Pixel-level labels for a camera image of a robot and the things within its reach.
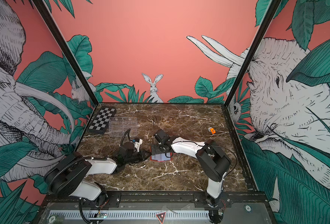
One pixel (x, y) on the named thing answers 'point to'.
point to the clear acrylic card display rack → (119, 126)
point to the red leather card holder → (171, 156)
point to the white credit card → (161, 157)
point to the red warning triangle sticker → (161, 216)
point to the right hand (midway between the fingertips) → (157, 147)
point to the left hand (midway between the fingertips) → (154, 152)
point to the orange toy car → (212, 130)
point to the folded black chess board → (99, 123)
